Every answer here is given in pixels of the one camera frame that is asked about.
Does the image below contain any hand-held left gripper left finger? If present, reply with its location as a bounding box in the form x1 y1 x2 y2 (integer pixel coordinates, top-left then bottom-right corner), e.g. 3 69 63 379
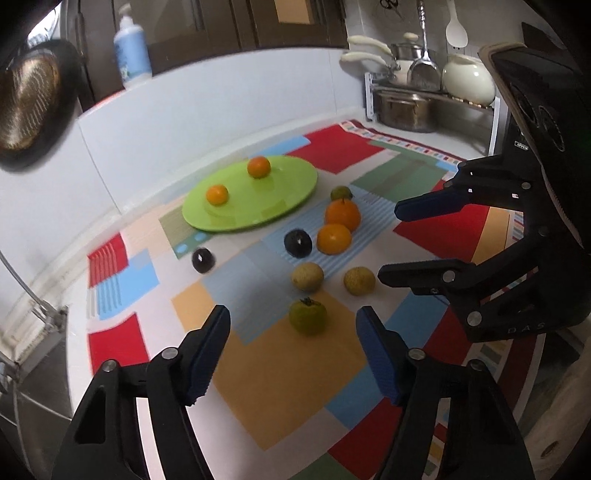
51 305 232 480

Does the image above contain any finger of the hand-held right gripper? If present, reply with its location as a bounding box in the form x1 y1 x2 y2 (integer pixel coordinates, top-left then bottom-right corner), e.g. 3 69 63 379
394 154 539 222
378 226 552 342

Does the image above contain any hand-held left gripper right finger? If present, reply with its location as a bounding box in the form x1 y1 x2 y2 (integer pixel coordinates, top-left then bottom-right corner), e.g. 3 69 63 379
355 305 536 480

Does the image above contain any tan round fruit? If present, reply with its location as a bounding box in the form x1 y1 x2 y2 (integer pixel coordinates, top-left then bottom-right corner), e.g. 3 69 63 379
343 266 376 296
291 262 325 292

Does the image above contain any green persimmon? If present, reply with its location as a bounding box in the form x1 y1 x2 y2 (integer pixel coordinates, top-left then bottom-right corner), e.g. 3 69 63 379
289 298 328 335

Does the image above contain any large orange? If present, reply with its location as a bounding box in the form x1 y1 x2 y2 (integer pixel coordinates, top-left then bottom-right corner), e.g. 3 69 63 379
324 198 361 233
317 223 352 256

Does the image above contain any dark plum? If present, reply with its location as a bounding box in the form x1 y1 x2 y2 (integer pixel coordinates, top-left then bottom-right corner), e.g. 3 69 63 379
283 228 313 258
191 248 216 274

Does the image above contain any green plate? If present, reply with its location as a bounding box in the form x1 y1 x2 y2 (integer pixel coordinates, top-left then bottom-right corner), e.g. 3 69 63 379
181 155 319 232

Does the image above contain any colourful patchwork table mat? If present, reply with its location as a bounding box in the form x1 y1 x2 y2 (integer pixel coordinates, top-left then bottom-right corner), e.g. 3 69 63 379
87 119 583 480

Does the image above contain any steel cooking pot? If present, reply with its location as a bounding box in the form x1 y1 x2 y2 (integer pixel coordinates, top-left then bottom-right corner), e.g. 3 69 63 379
373 90 437 134

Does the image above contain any white dish rack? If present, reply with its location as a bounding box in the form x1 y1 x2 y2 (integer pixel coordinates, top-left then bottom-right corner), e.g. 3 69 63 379
363 71 504 158

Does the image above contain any metal skimmer ladle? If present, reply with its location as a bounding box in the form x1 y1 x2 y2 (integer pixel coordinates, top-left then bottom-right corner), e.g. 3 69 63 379
406 0 441 92

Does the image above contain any white ceramic pot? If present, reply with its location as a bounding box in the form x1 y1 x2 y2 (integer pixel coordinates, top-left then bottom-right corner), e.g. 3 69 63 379
442 54 497 106

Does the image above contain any metal faucet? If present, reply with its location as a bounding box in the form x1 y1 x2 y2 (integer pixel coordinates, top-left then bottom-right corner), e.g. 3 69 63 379
0 251 68 342

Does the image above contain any white plastic spoon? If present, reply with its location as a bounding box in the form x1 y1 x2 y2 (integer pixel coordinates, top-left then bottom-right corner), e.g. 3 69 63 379
445 0 468 48

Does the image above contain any steel sink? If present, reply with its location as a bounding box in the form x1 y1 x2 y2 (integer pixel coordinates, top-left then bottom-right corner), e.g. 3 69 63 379
0 318 81 480

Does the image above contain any round wooden board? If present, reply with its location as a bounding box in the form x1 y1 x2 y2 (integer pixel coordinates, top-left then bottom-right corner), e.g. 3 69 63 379
522 323 591 480

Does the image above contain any dark wooden cabinet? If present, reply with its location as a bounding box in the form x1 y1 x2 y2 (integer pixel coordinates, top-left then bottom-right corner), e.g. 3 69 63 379
85 0 349 93

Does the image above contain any black frying pan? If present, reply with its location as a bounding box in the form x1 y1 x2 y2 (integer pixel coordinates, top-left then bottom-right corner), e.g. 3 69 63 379
0 39 86 172

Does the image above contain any white and blue pump bottle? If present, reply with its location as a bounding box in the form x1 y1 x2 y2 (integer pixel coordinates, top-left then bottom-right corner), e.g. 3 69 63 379
113 2 153 90

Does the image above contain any steel saucepan with white handle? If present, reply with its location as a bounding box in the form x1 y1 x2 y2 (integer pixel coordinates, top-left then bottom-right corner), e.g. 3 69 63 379
347 32 435 63

